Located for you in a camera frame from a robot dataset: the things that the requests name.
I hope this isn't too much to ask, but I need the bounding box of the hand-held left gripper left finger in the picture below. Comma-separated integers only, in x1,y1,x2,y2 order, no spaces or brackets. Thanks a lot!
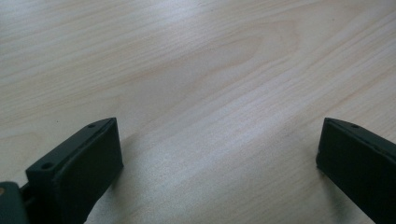
20,117,124,224

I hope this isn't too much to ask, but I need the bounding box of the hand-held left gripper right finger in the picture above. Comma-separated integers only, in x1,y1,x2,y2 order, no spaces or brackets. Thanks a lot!
316,117,396,224

